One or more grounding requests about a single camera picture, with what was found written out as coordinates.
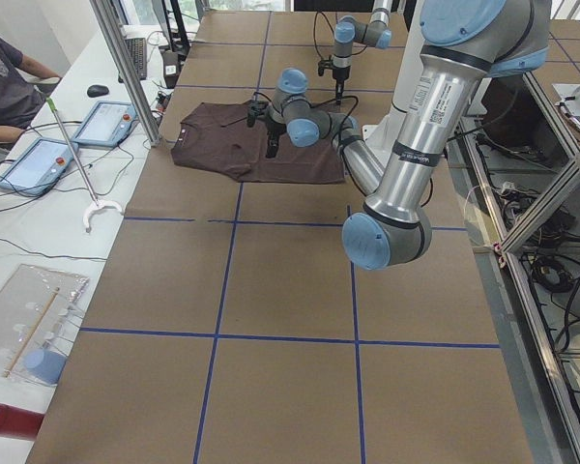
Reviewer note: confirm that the aluminium frame rail structure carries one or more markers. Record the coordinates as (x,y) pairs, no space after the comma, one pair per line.
(521,160)

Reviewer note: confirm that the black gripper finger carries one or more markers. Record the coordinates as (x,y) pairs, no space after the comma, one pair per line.
(272,148)
(338,92)

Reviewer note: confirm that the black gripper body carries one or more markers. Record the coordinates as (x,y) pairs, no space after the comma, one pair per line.
(339,76)
(273,131)

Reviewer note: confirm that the clear plastic sheet folder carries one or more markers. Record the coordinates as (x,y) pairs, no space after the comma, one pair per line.
(38,310)

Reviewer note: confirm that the teach pendant tablet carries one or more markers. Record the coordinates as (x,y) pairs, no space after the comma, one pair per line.
(38,168)
(106,125)

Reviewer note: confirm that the dark brown t-shirt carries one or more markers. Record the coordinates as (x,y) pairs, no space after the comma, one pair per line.
(215,137)

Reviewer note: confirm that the reacher grabber stick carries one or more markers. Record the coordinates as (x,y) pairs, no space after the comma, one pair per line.
(97,204)

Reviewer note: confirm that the black computer mouse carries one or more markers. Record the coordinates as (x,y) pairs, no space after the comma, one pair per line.
(97,90)

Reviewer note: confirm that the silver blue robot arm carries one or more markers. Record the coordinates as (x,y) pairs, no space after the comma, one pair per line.
(461,43)
(348,31)

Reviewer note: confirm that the blue plastic cup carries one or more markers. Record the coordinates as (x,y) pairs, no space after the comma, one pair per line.
(46,365)

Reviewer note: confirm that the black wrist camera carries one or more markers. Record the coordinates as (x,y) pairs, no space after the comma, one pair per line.
(256,110)
(324,64)

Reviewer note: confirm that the seated person in grey shirt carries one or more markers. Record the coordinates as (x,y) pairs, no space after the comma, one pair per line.
(20,101)

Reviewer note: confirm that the far teach pendant tablet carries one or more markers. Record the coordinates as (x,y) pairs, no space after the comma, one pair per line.
(106,125)

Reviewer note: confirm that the black keyboard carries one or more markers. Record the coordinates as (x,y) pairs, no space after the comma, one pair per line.
(137,50)

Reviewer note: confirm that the red cylinder bottle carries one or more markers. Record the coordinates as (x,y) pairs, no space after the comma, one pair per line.
(17,423)

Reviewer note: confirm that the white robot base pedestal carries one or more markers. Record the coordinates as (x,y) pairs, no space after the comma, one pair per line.
(380,138)

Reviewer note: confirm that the aluminium frame post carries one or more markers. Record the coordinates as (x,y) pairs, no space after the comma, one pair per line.
(114,39)

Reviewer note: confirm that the near teach pendant tablet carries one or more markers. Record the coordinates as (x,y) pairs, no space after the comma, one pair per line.
(38,168)

